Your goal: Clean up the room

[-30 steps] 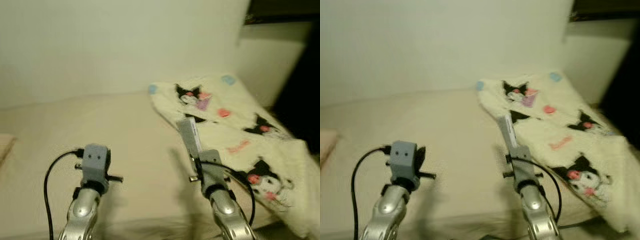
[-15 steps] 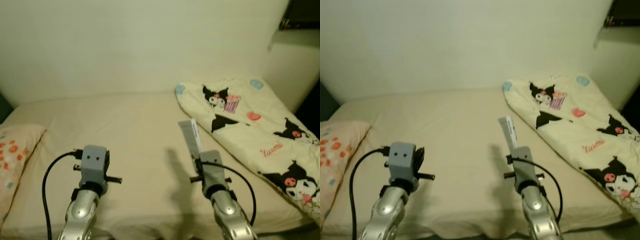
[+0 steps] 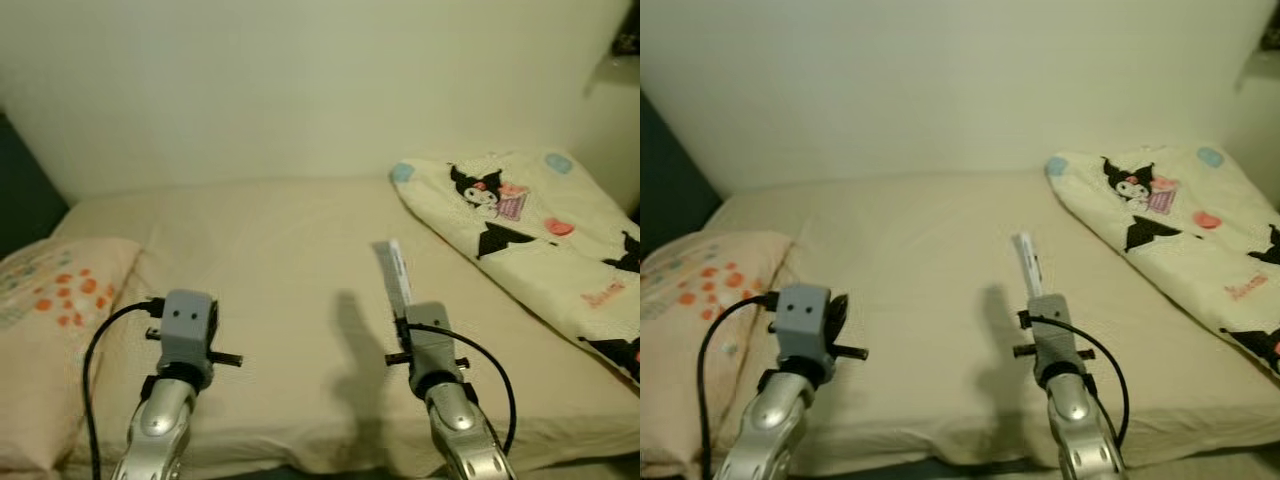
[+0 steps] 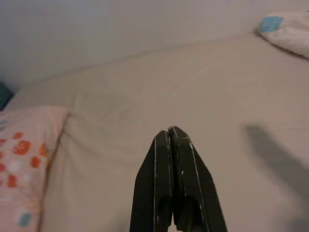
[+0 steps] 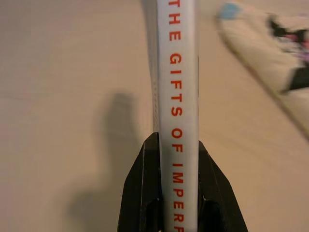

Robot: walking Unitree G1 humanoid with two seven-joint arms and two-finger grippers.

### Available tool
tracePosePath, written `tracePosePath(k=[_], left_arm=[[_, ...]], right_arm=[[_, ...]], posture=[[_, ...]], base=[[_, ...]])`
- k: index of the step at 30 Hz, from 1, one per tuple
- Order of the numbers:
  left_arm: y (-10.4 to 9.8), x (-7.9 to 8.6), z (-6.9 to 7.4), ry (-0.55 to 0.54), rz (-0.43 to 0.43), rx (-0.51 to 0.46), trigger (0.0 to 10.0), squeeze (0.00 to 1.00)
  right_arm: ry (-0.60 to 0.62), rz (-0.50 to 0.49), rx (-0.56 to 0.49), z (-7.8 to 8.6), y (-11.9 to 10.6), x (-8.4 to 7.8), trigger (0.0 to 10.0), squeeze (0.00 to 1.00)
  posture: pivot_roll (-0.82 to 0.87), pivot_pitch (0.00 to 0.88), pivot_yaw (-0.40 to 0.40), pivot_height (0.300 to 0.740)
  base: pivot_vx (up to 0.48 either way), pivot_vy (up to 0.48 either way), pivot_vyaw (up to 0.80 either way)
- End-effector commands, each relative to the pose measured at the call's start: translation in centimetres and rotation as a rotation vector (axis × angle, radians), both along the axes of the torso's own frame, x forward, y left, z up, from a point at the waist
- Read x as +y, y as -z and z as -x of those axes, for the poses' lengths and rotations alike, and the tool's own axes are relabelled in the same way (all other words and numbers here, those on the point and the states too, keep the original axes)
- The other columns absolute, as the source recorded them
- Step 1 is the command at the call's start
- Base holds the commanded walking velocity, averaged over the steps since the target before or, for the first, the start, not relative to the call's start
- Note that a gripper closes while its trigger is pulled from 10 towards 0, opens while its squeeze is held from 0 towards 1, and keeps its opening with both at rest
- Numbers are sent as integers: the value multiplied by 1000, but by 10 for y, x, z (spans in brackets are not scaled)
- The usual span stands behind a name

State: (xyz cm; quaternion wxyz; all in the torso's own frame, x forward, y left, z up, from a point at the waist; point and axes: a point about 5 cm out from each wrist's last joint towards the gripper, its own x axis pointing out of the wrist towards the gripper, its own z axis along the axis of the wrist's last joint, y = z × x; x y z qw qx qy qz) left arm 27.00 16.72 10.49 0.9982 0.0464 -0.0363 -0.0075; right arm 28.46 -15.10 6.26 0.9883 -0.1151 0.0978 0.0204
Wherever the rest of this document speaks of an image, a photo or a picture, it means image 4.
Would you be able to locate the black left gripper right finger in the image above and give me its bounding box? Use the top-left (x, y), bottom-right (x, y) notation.
top-left (168, 125), bottom-right (228, 232)

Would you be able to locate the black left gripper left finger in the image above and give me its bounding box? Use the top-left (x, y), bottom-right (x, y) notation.
top-left (129, 130), bottom-right (174, 232)

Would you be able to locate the pink dotted pillow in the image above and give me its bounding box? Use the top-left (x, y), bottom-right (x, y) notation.
top-left (0, 106), bottom-right (70, 232)

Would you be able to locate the beige sheeted mattress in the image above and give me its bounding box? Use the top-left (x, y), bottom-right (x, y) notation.
top-left (0, 31), bottom-right (309, 232)

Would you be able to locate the dark teal padded headboard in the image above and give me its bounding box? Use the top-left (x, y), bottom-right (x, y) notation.
top-left (0, 81), bottom-right (14, 112)

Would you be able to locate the cream cartoon print duvet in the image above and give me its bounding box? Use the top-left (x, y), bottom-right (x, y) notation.
top-left (253, 9), bottom-right (309, 60)

